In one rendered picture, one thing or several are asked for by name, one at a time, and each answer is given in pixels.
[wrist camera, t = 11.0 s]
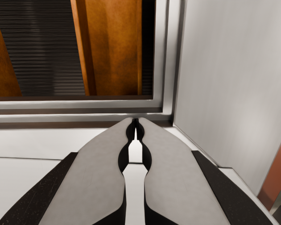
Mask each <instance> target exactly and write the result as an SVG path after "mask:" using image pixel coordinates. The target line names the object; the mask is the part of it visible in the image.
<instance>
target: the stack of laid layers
mask: <svg viewBox="0 0 281 225"><path fill-rule="evenodd" d="M184 9H185V0H155V15H154V45H153V90H152V95H127V96H7V97H0V157H7V158H37V159H56V160H63V159H64V158H65V157H66V156H67V155H68V154H69V153H70V152H77V151H79V150H80V149H81V148H82V147H83V146H84V145H85V144H86V143H87V142H89V141H90V140H91V139H92V138H94V137H95V136H97V135H98V134H100V133H101V132H103V131H105V130H107V129H108V128H110V127H112V126H114V125H115V124H117V123H119V122H121V121H122V120H124V119H125V118H129V117H132V118H139V117H143V118H146V119H147V120H149V121H151V122H153V123H154V124H156V125H158V126H160V127H162V128H163V129H165V130H167V131H169V132H170V133H172V134H173V135H175V136H176V137H178V138H179V139H181V140H182V141H183V142H184V143H186V144H187V145H188V146H189V147H190V148H191V149H192V150H199V151H200V152H201V153H202V154H203V155H204V156H205V157H206V158H207V159H209V160H210V161H211V162H212V163H213V164H214V165H215V166H216V167H220V166H219V165H218V164H216V163H215V162H214V161H213V160H212V159H211V158H210V157H209V156H208V155H207V154H205V153H204V152H203V151H202V150H201V149H200V148H199V147H198V146H197V145H196V144H194V143H193V142H192V141H191V140H190V139H189V138H188V137H187V136H186V135H185V134H184V133H183V132H182V131H181V130H180V129H178V128H177V127H176V126H175V125H174V111H175V102H176V92H177V83H178V70H179V60H180V51H181V41H182V28H183V18H184ZM128 150H129V163H138V164H142V145H141V143H140V142H139V140H137V138H136V130H135V140H133V141H132V143H131V144H130V146H129V148H128Z"/></svg>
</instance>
